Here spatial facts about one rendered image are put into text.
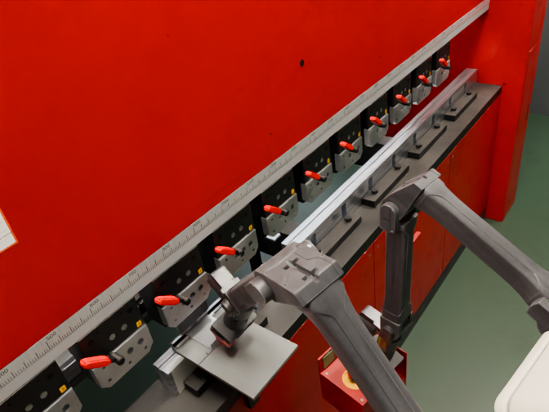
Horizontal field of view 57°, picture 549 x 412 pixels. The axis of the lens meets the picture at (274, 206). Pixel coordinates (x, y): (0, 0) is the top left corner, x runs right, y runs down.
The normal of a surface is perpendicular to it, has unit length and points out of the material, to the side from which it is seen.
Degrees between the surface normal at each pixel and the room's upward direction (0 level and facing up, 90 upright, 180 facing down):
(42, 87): 90
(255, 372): 0
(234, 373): 0
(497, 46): 90
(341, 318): 55
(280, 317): 0
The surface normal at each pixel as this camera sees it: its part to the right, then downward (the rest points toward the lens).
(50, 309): 0.79, 0.25
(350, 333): 0.33, -0.11
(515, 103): -0.60, 0.52
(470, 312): -0.13, -0.82
